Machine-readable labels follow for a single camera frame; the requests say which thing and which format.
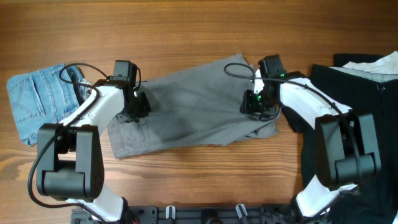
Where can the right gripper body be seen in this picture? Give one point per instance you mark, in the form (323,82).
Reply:
(259,102)

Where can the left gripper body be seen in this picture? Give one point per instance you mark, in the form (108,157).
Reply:
(140,108)

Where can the grey shorts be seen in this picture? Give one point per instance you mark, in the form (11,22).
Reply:
(196,106)

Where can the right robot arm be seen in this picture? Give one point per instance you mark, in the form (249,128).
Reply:
(346,150)

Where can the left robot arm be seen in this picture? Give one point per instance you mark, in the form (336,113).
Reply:
(69,169)

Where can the folded blue denim shorts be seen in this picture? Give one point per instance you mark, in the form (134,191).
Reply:
(41,97)

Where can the dark garment at back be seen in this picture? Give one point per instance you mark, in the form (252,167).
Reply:
(342,59)

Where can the white garment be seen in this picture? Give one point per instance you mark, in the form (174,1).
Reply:
(382,70)

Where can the black garment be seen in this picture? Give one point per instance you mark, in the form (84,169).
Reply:
(377,202)

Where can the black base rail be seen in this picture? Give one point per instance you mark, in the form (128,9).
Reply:
(265,214)

